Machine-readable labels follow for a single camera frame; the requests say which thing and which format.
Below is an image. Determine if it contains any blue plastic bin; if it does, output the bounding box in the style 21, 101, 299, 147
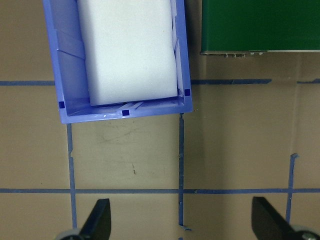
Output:
41, 0, 194, 125

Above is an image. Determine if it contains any white foam pad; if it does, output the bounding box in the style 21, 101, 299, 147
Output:
76, 0, 180, 107

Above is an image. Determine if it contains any green belt conveyor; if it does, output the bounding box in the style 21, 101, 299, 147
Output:
199, 0, 320, 59

